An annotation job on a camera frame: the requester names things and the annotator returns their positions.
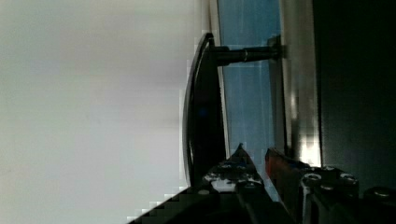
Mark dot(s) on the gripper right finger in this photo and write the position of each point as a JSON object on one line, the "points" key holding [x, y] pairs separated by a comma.
{"points": [[313, 195]]}

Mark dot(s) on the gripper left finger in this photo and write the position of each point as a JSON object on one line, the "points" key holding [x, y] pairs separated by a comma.
{"points": [[238, 169]]}

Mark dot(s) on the black toaster oven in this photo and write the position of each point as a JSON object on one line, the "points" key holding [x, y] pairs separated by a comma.
{"points": [[339, 82]]}

